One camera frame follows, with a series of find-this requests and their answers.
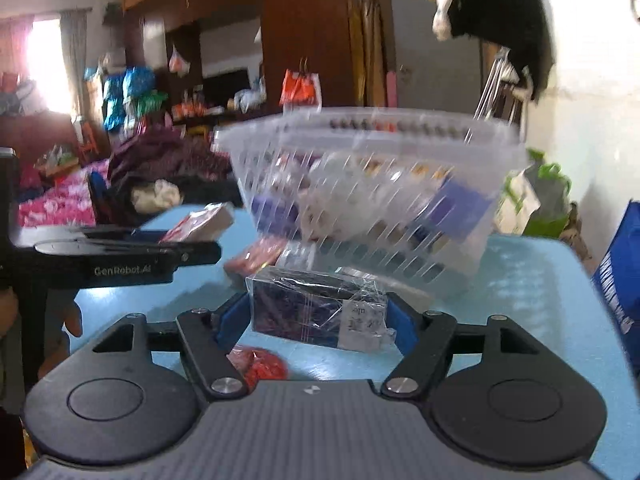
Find green white tote bag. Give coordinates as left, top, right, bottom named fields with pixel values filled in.
left=494, top=148, right=572, bottom=240

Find orange white plastic bag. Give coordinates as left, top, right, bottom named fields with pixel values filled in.
left=280, top=70, right=322, bottom=113

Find purple lettered box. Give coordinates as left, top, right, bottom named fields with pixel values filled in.
left=425, top=178, right=492, bottom=240

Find dark red wooden wardrobe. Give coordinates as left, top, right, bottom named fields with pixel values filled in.
left=122, top=0, right=361, bottom=112

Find pink white tissue pack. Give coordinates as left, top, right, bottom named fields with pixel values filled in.
left=160, top=203, right=233, bottom=244

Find dark clothes pile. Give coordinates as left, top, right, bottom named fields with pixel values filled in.
left=87, top=125, right=243, bottom=226

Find blue shopping bag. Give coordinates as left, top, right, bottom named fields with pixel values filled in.
left=592, top=200, right=640, bottom=367

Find dark blue pack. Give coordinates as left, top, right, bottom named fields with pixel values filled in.
left=246, top=266, right=397, bottom=353

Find red pink packet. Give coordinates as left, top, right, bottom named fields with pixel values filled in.
left=224, top=236, right=288, bottom=278

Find black television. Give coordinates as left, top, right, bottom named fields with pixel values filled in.
left=203, top=68, right=250, bottom=107

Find metal crutches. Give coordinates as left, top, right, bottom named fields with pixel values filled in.
left=473, top=47, right=529, bottom=142

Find grey metal door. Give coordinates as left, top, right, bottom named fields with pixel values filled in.
left=390, top=0, right=483, bottom=114

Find white black hanging jacket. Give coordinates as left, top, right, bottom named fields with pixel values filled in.
left=432, top=0, right=552, bottom=100

